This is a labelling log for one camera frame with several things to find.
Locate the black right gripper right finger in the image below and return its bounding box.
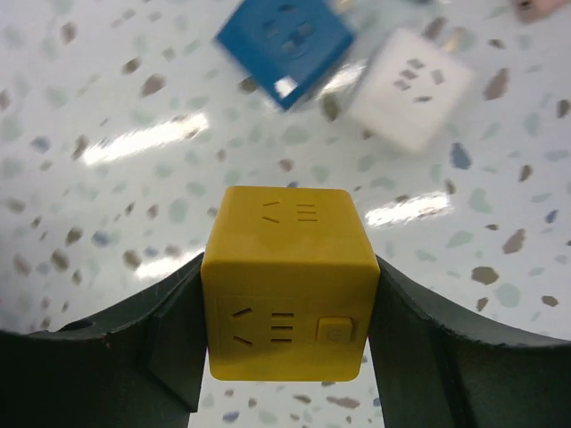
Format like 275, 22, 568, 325
368, 260, 570, 427

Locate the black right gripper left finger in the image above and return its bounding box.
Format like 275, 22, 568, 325
1, 257, 207, 427

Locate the yellow cube socket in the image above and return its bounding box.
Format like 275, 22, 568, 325
201, 185, 380, 382

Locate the white cartoon cube adapter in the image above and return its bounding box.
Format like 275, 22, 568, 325
346, 28, 475, 153

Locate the blue cube socket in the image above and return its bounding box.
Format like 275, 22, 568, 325
216, 0, 354, 111

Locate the pink cube socket adapter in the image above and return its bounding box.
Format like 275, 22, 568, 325
511, 0, 570, 22

